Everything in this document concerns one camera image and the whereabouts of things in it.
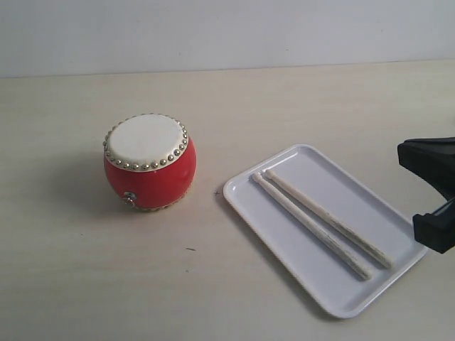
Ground wooden drumstick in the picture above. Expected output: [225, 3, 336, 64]
[264, 169, 393, 269]
[252, 173, 372, 281]

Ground white plastic tray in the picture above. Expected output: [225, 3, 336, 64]
[223, 144, 427, 318]

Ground small red drum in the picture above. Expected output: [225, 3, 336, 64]
[102, 113, 197, 211]

